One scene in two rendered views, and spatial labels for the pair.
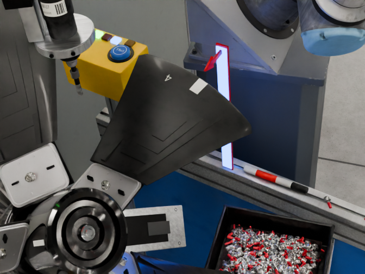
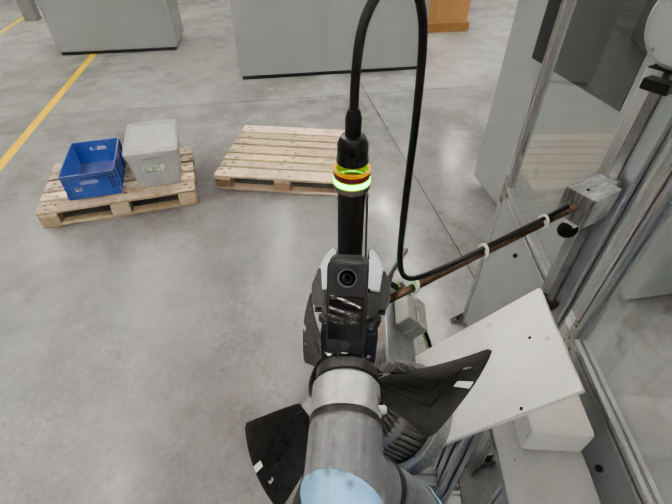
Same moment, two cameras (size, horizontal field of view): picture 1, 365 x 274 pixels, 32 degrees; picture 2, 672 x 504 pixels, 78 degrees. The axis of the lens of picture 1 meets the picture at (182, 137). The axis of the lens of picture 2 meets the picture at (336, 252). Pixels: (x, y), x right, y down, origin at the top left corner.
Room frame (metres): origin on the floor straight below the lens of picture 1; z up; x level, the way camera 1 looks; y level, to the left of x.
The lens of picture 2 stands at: (0.93, -0.13, 2.06)
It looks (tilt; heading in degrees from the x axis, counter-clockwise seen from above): 42 degrees down; 147
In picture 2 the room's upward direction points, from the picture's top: straight up
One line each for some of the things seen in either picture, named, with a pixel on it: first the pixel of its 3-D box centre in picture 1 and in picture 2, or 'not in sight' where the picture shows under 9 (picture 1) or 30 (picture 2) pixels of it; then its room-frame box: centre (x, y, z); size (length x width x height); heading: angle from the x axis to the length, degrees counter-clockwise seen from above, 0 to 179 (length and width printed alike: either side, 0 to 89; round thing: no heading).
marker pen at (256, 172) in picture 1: (275, 179); not in sight; (0.82, -0.18, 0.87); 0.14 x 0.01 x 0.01; 56
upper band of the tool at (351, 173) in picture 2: not in sight; (351, 177); (0.59, 0.12, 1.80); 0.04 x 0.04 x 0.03
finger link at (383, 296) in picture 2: not in sight; (371, 295); (0.65, 0.11, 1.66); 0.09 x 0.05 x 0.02; 131
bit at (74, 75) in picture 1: (76, 78); not in sight; (0.59, 0.12, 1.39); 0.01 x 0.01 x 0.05
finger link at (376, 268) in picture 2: not in sight; (373, 281); (0.62, 0.14, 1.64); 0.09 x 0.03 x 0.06; 131
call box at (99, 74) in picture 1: (107, 66); not in sight; (1.06, 0.14, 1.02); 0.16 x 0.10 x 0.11; 53
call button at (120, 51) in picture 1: (120, 53); not in sight; (1.03, 0.11, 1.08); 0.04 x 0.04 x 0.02
